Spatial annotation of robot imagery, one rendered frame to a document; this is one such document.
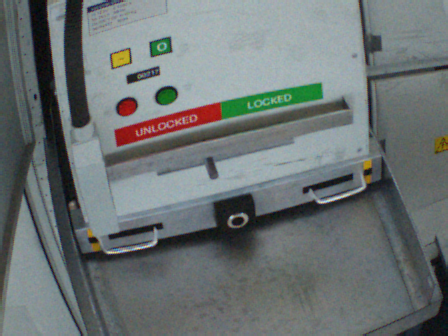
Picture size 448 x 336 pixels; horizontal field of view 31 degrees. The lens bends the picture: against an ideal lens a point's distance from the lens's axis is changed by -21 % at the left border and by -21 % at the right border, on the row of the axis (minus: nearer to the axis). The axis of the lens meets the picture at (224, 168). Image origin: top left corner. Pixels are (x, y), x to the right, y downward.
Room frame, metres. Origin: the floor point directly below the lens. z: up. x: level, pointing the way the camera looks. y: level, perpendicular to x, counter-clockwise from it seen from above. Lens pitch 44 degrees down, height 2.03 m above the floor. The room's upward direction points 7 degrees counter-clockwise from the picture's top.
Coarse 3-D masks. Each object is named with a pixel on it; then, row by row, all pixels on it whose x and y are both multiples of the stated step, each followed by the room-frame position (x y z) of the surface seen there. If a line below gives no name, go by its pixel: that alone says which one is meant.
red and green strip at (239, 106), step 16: (256, 96) 1.10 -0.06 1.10; (272, 96) 1.10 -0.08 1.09; (288, 96) 1.11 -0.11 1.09; (304, 96) 1.11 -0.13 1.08; (320, 96) 1.12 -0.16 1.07; (192, 112) 1.08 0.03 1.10; (208, 112) 1.09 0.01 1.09; (224, 112) 1.09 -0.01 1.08; (240, 112) 1.09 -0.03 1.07; (128, 128) 1.07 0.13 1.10; (144, 128) 1.07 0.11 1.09; (160, 128) 1.07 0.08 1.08; (176, 128) 1.08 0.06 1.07
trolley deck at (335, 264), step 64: (64, 256) 1.04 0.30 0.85; (128, 256) 1.04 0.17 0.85; (192, 256) 1.03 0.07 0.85; (256, 256) 1.02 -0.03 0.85; (320, 256) 0.99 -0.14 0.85; (384, 256) 0.96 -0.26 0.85; (128, 320) 0.89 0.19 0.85; (192, 320) 0.88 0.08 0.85; (256, 320) 0.87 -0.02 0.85; (320, 320) 0.84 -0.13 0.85; (384, 320) 0.80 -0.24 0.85
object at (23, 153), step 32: (0, 0) 1.35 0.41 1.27; (0, 32) 1.29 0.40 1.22; (0, 64) 1.30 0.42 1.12; (0, 96) 1.28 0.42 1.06; (0, 128) 1.24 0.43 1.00; (32, 128) 1.36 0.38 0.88; (0, 160) 1.20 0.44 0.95; (0, 192) 1.16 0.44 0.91; (0, 224) 1.11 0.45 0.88; (0, 256) 1.04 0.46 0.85; (0, 288) 0.96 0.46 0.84; (0, 320) 0.86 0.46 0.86
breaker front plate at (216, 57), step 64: (192, 0) 1.09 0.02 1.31; (256, 0) 1.10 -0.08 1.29; (320, 0) 1.12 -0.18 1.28; (128, 64) 1.07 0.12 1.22; (192, 64) 1.08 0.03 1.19; (256, 64) 1.10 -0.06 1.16; (320, 64) 1.12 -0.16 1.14; (192, 128) 1.08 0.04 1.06; (256, 128) 1.10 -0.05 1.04; (128, 192) 1.06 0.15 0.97; (192, 192) 1.08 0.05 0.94
